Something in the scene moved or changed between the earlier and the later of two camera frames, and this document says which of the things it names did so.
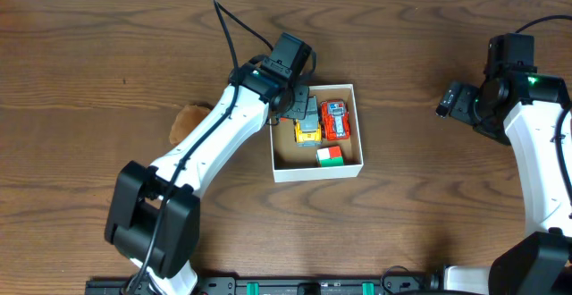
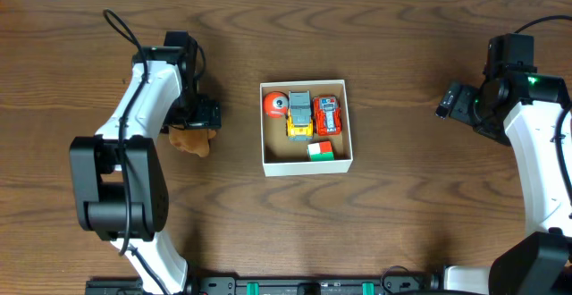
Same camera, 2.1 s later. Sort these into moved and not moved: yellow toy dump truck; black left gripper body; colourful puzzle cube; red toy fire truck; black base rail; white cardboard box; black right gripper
Moved: colourful puzzle cube; black left gripper body; red toy fire truck; white cardboard box; yellow toy dump truck
Not moved: black base rail; black right gripper
